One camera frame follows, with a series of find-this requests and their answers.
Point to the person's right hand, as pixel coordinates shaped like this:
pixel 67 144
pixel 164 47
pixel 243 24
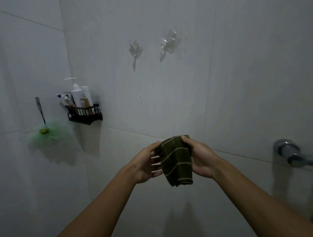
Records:
pixel 204 161

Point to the person's left hand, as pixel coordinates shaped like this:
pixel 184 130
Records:
pixel 144 166

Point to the dark green striped cloth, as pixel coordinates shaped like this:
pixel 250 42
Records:
pixel 174 161

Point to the person's right forearm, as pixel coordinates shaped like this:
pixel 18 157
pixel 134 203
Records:
pixel 256 202

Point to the person's left forearm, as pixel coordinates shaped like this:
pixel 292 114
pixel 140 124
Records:
pixel 97 207

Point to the small brown bottle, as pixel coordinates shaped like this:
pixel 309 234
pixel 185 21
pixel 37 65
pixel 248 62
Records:
pixel 86 106

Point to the white cylindrical bottle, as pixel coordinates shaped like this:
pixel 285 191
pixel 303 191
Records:
pixel 86 92

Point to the white pump bottle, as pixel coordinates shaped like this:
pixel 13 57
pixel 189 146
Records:
pixel 76 97

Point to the green mesh bath sponge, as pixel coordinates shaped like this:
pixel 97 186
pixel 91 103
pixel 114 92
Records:
pixel 52 135

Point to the white toothpaste tube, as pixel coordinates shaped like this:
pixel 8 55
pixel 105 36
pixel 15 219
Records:
pixel 64 98

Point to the clear plastic wall hook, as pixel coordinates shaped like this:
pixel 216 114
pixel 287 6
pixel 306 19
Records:
pixel 135 50
pixel 168 42

